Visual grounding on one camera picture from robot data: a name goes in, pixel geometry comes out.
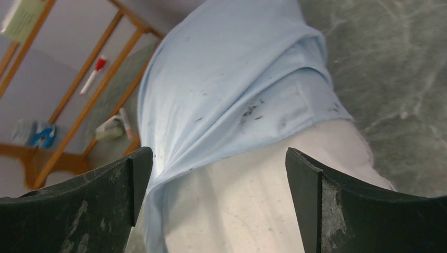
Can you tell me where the orange wooden shelf rack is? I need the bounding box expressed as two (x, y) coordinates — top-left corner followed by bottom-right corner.
(0, 0), (165, 190)

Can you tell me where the blue lidded jar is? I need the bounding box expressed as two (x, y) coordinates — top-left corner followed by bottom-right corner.
(11, 119), (57, 149)

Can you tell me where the light blue pillowcase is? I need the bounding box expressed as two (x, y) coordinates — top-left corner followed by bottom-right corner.
(137, 1), (351, 252)

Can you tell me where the red white marker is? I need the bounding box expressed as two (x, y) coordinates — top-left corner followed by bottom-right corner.
(80, 55), (108, 95)

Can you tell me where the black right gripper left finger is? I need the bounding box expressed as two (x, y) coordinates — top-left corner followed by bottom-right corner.
(1, 147), (153, 252)

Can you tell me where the white pillow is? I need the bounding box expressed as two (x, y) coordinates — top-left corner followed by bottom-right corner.
(163, 120), (393, 252)

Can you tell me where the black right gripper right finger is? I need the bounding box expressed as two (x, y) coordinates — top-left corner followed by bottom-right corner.
(285, 148), (446, 252)

